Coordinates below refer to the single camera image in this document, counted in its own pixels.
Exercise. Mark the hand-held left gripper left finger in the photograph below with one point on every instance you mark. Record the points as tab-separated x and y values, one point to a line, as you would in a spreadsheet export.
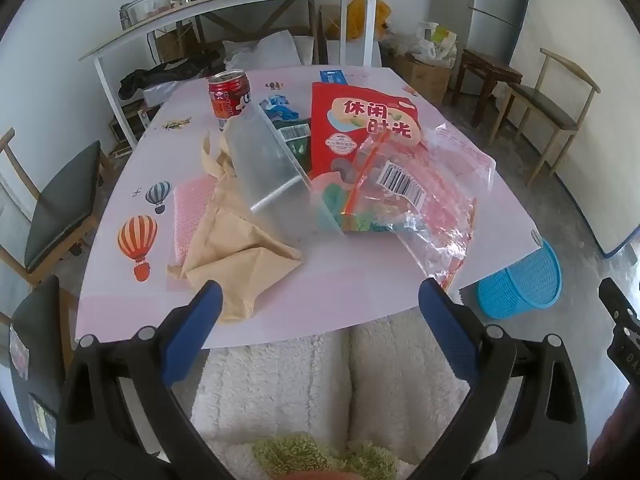
192	330

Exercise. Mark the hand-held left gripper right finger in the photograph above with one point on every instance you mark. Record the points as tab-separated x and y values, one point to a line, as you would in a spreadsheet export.
447	330

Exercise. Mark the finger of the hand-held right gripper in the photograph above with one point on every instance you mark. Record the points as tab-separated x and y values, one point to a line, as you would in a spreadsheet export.
617	302

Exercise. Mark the beige paper bag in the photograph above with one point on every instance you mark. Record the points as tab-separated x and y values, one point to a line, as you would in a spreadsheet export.
235	260

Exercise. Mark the blue plastic basket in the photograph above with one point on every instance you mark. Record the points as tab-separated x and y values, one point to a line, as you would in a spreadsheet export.
520	285

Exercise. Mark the pink bubble wrap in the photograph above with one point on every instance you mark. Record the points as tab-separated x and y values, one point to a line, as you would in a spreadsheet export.
192	220

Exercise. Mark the clear zip bag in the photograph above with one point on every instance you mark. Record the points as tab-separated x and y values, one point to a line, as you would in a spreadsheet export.
440	200

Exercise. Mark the clear plastic container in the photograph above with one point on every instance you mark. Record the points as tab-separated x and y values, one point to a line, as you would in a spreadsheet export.
260	160

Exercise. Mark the red snack bag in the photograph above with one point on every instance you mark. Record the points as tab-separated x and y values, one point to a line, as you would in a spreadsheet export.
350	125

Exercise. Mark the red drink can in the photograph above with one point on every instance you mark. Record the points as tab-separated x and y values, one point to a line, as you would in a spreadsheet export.
227	100

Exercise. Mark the blue snack wrapper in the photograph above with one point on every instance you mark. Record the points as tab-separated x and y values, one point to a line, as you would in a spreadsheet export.
277	105

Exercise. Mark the blue white carton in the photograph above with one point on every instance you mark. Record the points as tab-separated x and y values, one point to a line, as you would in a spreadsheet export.
334	77

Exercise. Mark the person's left forearm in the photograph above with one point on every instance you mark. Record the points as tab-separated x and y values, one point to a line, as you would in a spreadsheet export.
280	452

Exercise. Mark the white fleece clothing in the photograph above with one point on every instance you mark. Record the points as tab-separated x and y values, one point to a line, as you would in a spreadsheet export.
280	385

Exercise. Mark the white mattress blue edge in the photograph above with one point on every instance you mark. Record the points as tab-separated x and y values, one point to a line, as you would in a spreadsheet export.
590	135

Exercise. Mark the wooden chair dark seat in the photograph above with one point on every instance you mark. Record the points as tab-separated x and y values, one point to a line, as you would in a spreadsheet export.
65	200
545	102

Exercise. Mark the black cloth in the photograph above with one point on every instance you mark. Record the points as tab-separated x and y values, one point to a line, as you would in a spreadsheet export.
160	75

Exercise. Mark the dark wooden stool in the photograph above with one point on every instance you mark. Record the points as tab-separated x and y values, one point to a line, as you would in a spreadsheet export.
487	67

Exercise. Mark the brown cardboard box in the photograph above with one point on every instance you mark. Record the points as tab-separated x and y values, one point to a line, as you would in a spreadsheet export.
175	42

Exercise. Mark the white pillow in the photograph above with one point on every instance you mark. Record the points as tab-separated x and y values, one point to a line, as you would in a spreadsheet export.
270	50

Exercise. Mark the white box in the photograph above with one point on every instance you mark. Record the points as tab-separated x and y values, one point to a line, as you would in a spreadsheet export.
345	47

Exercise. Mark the white desk with wooden top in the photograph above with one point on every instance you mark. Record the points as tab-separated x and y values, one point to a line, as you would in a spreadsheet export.
370	25

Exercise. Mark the yellow plastic bag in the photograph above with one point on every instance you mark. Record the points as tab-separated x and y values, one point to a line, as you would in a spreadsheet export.
367	17

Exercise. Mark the glass bowl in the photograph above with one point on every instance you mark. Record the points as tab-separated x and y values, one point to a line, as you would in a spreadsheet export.
145	10

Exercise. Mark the grey fridge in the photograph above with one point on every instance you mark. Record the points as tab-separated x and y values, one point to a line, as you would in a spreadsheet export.
500	0

